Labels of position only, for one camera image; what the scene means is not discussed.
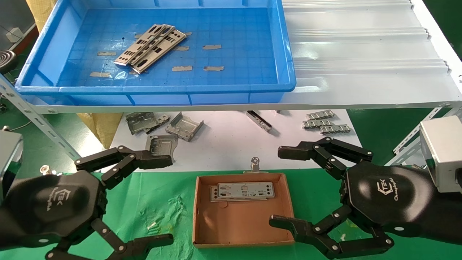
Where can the grey folded metal bracket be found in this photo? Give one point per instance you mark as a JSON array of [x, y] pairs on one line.
[[184, 127]]

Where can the grey flat stamped metal plate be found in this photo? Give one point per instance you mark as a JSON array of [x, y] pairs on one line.
[[162, 142]]

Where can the narrow grey metal rail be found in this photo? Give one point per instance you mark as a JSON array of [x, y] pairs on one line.
[[259, 120]]

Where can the blue plastic tray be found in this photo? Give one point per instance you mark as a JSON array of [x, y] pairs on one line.
[[245, 43]]

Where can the stack of IO shield plates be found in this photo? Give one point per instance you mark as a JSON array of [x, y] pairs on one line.
[[173, 40]]

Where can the grey stamped metal bracket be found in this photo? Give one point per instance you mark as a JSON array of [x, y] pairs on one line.
[[140, 122]]

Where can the grey comb-shaped metal strip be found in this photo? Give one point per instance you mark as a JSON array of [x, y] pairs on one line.
[[317, 124], [335, 129], [320, 115]]

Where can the black spiral coil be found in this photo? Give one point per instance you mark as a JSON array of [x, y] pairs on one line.
[[6, 59]]

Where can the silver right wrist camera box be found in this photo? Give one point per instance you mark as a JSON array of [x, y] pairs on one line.
[[444, 151]]

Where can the silver binder clip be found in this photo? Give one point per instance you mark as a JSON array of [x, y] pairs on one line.
[[45, 169], [255, 164]]

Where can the white corrugated shelf board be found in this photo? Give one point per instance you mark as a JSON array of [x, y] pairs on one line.
[[361, 54]]

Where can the clear tape scraps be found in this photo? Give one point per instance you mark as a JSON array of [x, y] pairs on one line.
[[151, 225]]

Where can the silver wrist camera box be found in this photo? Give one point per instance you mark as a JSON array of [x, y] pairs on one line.
[[9, 155], [444, 151]]

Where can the white socket block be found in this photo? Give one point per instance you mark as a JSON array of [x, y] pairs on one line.
[[14, 35]]

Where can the green cloth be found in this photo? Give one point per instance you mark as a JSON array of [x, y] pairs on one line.
[[162, 195]]

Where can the brown cardboard box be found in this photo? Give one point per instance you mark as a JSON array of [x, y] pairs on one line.
[[238, 224]]

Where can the white paper sheet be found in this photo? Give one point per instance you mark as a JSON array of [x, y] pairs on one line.
[[223, 144]]

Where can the white metal shelf frame rail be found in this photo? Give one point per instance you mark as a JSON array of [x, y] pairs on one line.
[[440, 47]]

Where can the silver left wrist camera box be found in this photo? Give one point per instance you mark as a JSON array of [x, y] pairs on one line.
[[9, 155]]

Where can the silver metal I/O shield plate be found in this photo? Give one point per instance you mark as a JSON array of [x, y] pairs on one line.
[[158, 39], [242, 191], [139, 43]]

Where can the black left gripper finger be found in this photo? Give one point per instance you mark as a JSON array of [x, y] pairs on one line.
[[151, 160]]

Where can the white slotted angle steel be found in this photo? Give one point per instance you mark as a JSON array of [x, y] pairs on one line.
[[36, 117], [408, 144]]

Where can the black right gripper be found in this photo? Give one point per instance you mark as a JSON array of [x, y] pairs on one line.
[[389, 195]]

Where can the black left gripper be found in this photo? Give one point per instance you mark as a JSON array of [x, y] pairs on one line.
[[50, 206]]

